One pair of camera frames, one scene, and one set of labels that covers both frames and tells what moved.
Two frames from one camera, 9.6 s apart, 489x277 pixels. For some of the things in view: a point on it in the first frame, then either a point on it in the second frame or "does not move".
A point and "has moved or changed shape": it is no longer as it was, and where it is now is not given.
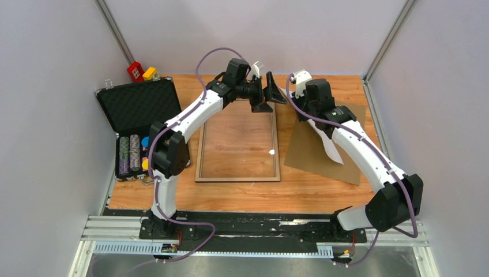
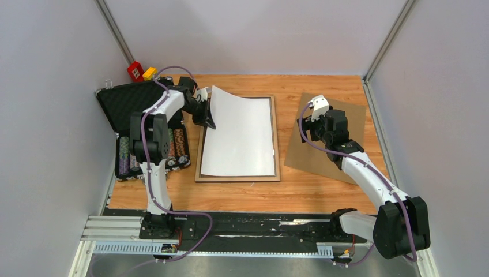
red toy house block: (135, 69) does not move
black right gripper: (297, 101) → (308, 124)
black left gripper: (270, 93) → (206, 115)
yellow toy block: (148, 74) does not move
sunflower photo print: (330, 145) has moved or changed shape
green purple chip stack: (124, 156) does not move
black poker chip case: (131, 109) does not move
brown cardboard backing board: (306, 150) does not move
